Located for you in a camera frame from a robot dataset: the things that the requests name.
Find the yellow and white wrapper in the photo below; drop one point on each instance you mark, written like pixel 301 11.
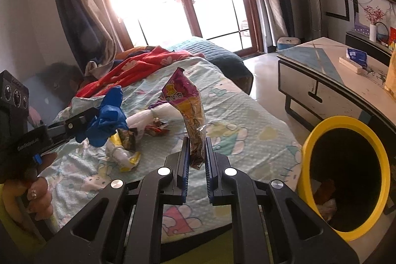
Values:
pixel 123 160

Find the black television cabinet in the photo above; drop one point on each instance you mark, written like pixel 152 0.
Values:
pixel 359 42

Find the blue tissue pack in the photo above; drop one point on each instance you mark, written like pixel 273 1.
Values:
pixel 357 54

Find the red printed blanket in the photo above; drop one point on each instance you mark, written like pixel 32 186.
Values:
pixel 139 66

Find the red printed card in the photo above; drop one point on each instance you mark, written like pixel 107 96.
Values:
pixel 393 36

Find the small blue and white bin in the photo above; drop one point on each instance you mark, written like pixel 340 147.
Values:
pixel 287 43

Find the purple and yellow snack packet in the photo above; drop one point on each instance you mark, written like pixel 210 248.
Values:
pixel 185 100

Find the white power strip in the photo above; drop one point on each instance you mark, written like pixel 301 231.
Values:
pixel 351 63

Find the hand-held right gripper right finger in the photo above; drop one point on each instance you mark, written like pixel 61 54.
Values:
pixel 210 171

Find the yellow rimmed black bin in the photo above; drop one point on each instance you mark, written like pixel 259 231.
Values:
pixel 309 158

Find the person's left hand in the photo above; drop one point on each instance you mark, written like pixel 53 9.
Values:
pixel 37 196

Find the purple box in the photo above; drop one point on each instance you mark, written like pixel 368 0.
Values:
pixel 362 24

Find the yellow paper bag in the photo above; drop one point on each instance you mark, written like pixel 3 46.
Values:
pixel 391 72

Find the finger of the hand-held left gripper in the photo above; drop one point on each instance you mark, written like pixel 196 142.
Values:
pixel 62 134
pixel 82 118

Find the beige crumpled cloth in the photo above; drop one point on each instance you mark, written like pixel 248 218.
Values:
pixel 92 66

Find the round black framed ornament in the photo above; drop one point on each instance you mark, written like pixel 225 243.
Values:
pixel 383 24

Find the blue wrapper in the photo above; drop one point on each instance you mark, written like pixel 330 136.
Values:
pixel 108 118

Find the cartoon printed bed sheet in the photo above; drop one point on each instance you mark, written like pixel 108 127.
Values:
pixel 232 134

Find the small red wrapper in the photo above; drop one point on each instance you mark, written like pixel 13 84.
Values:
pixel 157 128

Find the white coffee table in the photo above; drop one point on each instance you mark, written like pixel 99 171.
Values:
pixel 324 66

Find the purple wrapper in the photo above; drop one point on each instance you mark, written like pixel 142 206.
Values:
pixel 156 103

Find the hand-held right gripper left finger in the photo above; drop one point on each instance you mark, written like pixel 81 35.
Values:
pixel 185 165

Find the white printed plastic bag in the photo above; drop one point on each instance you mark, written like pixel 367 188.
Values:
pixel 142 120

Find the teal quilted bed cover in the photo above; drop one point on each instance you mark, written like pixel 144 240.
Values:
pixel 216 56

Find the white vase with red flowers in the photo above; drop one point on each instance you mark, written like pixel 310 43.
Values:
pixel 373 32

